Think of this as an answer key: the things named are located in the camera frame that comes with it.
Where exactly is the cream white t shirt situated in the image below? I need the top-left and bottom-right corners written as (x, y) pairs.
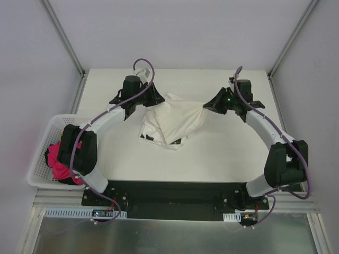
top-left (144, 91), bottom-right (210, 146)

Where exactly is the white black printed t shirt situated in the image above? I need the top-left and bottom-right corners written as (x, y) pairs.
top-left (138, 91), bottom-right (194, 152)

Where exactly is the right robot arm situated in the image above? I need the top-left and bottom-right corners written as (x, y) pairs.
top-left (203, 78), bottom-right (308, 211)

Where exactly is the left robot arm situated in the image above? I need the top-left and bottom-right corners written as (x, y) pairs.
top-left (57, 75), bottom-right (165, 206)

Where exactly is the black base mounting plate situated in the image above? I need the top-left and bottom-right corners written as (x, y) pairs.
top-left (81, 180), bottom-right (276, 222)

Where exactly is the pink red t shirt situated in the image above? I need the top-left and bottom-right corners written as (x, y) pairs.
top-left (47, 140), bottom-right (84, 186)

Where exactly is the white plastic laundry basket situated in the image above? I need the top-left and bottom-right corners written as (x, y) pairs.
top-left (27, 114), bottom-right (90, 190)

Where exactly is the right aluminium frame post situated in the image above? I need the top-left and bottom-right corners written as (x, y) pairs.
top-left (267, 0), bottom-right (321, 80)

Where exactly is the aluminium frame post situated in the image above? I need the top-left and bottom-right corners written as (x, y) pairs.
top-left (267, 0), bottom-right (321, 80)
top-left (40, 0), bottom-right (86, 78)

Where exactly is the left aluminium frame post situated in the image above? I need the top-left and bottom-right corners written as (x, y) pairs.
top-left (40, 0), bottom-right (86, 78)

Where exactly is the right white cable duct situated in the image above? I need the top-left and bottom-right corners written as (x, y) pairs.
top-left (222, 212), bottom-right (242, 223)

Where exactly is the white cable duct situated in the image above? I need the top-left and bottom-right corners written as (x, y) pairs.
top-left (222, 212), bottom-right (242, 223)
top-left (44, 207), bottom-right (127, 220)

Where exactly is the left white cable duct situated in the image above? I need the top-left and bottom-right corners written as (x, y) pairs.
top-left (44, 207), bottom-right (127, 220)

